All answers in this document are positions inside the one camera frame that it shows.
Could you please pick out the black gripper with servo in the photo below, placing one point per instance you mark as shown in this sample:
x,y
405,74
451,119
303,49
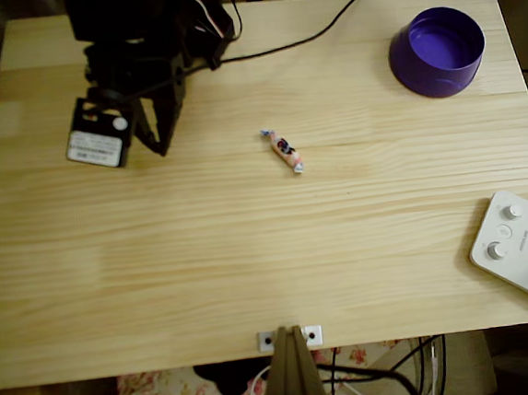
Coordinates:
x,y
169,105

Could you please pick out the pink candy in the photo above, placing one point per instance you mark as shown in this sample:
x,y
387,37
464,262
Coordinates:
x,y
284,149

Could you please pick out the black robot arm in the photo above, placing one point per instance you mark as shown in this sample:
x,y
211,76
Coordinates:
x,y
138,23

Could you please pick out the purple plastic bowl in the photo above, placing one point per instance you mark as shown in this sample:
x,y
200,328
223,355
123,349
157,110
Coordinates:
x,y
445,47

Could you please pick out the black pole under table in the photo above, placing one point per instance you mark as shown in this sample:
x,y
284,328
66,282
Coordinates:
x,y
230,394

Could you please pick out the white lamp base with knobs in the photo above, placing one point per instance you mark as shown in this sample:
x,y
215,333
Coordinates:
x,y
523,249

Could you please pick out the white metal bracket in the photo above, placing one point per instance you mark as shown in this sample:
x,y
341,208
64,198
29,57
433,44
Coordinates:
x,y
263,341

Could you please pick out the tan camera mount post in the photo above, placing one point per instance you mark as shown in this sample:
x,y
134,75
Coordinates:
x,y
291,380

